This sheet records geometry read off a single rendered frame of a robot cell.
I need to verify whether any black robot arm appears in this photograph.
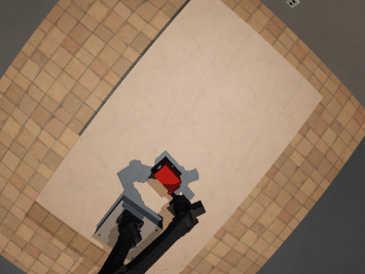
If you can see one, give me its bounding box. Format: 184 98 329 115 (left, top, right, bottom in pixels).
97 200 206 274

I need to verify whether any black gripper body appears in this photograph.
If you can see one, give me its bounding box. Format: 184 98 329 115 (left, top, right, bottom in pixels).
167 194 191 216

